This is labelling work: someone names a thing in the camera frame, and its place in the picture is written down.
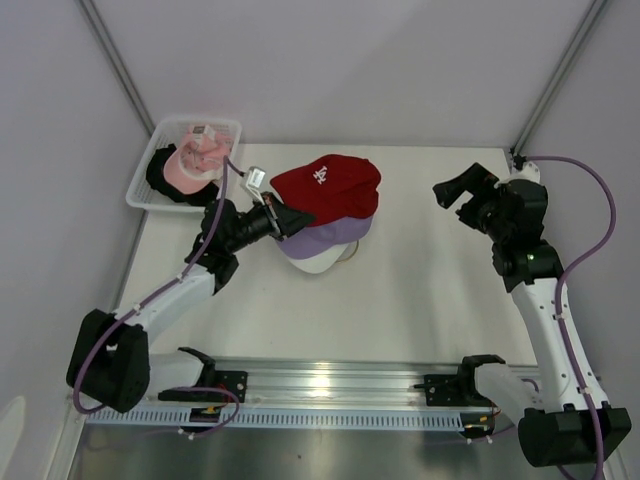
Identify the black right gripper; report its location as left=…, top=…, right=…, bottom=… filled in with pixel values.
left=432, top=163, right=511, bottom=243

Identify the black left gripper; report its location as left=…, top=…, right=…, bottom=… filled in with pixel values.
left=226, top=192, right=315, bottom=254

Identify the purple cap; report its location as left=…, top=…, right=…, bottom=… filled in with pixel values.
left=276, top=216, right=373, bottom=260

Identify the white NY cap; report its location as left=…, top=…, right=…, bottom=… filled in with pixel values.
left=285, top=243, right=351, bottom=275

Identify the red cap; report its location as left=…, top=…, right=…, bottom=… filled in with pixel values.
left=270, top=154, right=382, bottom=227

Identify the pink cap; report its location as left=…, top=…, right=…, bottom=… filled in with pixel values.
left=163, top=124, right=234, bottom=195

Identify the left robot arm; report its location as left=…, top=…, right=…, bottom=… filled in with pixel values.
left=66, top=192, right=315, bottom=414

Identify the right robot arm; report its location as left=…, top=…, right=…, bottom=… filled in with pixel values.
left=433, top=162, right=632, bottom=479

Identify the black cap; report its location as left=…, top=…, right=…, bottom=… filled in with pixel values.
left=145, top=143, right=219, bottom=207

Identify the white perforated plastic basket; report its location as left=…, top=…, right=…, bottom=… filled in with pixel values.
left=125, top=114, right=242, bottom=214

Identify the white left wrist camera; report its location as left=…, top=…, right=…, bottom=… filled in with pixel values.
left=241, top=166, right=266, bottom=204

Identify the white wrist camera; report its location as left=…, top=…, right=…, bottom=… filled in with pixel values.
left=498, top=154, right=541, bottom=185
left=241, top=166, right=266, bottom=204

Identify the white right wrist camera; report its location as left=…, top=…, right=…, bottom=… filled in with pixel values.
left=498, top=154, right=541, bottom=185

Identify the right aluminium frame post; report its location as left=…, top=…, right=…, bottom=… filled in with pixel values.
left=510, top=0, right=612, bottom=154

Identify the aluminium frame post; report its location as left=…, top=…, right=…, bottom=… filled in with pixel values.
left=74, top=0, right=155, bottom=137
left=510, top=0, right=612, bottom=154

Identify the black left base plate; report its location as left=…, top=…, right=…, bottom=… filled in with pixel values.
left=158, top=369, right=249, bottom=403

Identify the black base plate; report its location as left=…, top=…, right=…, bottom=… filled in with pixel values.
left=413, top=374, right=493, bottom=408
left=158, top=369, right=249, bottom=403

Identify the aluminium mounting rail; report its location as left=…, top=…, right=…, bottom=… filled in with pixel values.
left=64, top=358, right=546, bottom=413

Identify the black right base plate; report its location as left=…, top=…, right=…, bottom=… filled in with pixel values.
left=413, top=374, right=493, bottom=408

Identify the white slotted cable duct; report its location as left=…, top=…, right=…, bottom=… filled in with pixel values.
left=87, top=405, right=464, bottom=432

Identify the left aluminium frame post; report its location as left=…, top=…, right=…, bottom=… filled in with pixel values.
left=74, top=0, right=155, bottom=137

